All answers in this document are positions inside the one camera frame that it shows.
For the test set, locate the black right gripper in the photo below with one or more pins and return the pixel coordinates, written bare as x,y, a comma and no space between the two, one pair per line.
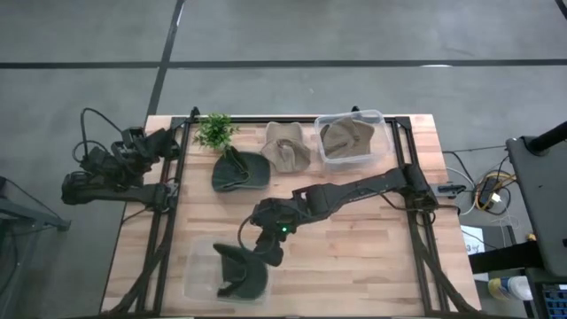
274,217

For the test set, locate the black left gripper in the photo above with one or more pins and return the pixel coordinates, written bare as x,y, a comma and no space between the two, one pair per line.
161,144

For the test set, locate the dark green bucket hat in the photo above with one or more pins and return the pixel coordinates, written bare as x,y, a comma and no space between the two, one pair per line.
239,175
243,277

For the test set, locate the beige bucket hat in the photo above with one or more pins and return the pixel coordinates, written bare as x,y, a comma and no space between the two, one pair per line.
285,155
347,139

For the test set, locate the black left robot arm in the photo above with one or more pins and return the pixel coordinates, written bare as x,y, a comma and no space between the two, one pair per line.
111,192

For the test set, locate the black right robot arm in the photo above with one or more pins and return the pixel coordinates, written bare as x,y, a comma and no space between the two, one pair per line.
354,188

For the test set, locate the small green potted plant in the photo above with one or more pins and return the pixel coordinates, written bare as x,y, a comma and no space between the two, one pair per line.
215,130

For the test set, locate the clear plastic storage bin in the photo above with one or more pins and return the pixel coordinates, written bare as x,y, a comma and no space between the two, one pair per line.
197,283
385,150

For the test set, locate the grey metal stand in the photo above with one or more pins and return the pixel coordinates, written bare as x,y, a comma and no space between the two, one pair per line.
26,212

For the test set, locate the white paper sheet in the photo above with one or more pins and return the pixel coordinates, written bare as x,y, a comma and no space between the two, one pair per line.
471,237

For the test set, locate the black power strip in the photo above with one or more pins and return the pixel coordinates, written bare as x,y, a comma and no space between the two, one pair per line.
487,190

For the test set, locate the black cart beam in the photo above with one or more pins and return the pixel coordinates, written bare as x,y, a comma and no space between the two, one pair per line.
500,257

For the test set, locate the white yellow bottle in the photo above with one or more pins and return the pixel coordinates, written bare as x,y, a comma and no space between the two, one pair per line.
514,288

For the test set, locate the grey equipment cart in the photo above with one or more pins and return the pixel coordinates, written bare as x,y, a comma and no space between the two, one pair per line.
540,199

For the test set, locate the blue crate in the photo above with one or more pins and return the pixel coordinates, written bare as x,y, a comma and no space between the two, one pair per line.
556,301

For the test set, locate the black metal rig frame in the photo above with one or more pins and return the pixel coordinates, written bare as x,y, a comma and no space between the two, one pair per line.
252,119

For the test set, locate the black camera boom pole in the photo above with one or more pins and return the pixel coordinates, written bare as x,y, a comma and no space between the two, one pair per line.
547,138

